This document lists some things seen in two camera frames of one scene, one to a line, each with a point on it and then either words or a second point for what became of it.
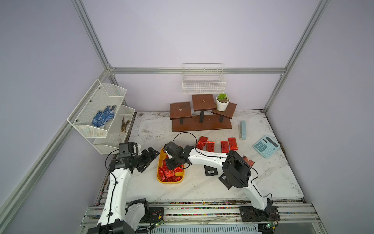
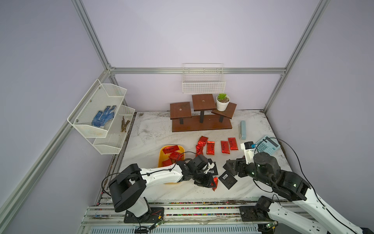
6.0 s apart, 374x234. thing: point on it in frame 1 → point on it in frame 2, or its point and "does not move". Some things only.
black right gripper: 169,165 → 239,162
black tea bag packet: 223,179 does not move
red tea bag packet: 233,144 does not move
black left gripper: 148,159 → 207,183
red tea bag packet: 202,142 does not move
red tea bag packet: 225,147 does not move
